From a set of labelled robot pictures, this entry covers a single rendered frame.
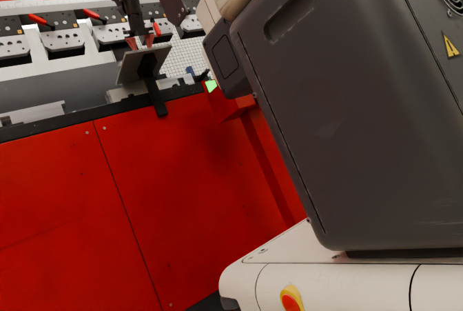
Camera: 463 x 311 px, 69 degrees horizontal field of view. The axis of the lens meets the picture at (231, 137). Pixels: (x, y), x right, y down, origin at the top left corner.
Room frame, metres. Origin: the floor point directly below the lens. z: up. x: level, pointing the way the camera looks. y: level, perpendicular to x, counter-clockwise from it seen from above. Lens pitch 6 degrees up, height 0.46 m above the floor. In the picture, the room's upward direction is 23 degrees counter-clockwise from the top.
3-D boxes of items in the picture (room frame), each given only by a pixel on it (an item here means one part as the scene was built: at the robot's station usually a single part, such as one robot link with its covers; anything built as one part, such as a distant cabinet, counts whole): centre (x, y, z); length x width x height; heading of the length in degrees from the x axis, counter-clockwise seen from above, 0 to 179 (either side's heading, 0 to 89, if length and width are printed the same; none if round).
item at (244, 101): (1.25, -0.10, 0.75); 0.20 x 0.16 x 0.18; 124
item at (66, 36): (1.29, 0.48, 1.26); 0.15 x 0.09 x 0.17; 120
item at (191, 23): (1.59, -0.03, 1.26); 0.15 x 0.09 x 0.17; 120
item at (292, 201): (1.25, -0.10, 0.39); 0.06 x 0.06 x 0.54; 34
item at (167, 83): (1.43, 0.24, 0.92); 0.39 x 0.06 x 0.10; 120
